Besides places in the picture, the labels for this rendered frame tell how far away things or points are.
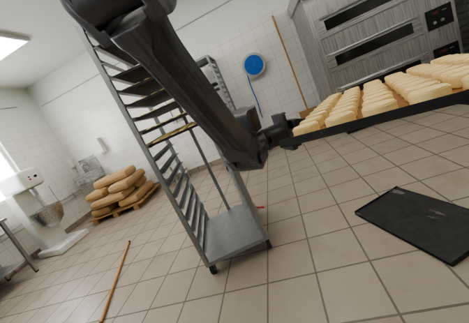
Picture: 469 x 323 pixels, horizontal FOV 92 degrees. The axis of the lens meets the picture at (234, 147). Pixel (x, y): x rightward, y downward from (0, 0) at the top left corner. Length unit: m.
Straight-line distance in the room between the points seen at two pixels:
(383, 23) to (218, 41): 2.44
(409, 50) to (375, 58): 0.38
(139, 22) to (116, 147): 5.16
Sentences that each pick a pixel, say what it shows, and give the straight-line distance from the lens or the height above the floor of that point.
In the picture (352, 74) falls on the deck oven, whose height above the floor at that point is 0.76.
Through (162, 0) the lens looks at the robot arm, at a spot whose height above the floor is 1.24.
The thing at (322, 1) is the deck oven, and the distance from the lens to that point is 3.38.
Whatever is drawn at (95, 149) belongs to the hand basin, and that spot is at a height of 1.27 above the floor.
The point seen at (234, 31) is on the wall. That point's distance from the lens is 4.32.
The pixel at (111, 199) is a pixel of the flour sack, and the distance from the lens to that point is 4.58.
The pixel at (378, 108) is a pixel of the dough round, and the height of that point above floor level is 1.01.
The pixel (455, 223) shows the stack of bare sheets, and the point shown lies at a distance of 1.76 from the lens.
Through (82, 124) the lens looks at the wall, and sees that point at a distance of 5.77.
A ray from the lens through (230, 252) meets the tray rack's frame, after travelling 1.74.
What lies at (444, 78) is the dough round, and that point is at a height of 1.00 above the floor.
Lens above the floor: 1.12
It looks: 12 degrees down
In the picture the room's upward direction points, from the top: 24 degrees counter-clockwise
